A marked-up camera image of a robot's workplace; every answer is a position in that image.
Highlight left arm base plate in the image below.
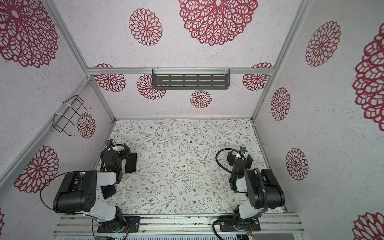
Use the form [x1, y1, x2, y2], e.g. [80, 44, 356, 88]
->
[97, 216, 141, 234]

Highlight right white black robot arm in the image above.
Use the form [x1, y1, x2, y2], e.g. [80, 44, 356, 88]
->
[227, 150, 286, 220]

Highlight black wire wall rack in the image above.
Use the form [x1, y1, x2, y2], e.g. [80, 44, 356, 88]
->
[52, 95, 91, 137]

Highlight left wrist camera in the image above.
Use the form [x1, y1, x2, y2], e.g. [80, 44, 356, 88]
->
[105, 139, 116, 148]

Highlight dark grey wall shelf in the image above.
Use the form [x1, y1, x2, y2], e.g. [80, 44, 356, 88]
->
[152, 69, 230, 90]

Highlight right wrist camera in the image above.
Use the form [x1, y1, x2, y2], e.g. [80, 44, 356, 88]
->
[240, 147, 246, 155]

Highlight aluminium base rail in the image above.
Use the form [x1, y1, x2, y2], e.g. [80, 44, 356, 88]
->
[52, 213, 305, 237]

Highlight black phone near left base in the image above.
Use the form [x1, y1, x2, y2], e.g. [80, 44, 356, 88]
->
[101, 185, 117, 199]

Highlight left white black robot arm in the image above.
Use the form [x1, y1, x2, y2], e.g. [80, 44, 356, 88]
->
[53, 144, 131, 233]

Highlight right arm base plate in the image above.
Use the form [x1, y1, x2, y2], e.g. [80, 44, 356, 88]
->
[219, 216, 261, 232]

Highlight black phone near left wall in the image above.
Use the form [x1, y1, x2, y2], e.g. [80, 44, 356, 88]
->
[125, 153, 137, 174]

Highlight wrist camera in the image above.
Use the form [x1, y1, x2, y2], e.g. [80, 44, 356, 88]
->
[240, 147, 246, 155]
[105, 139, 116, 148]

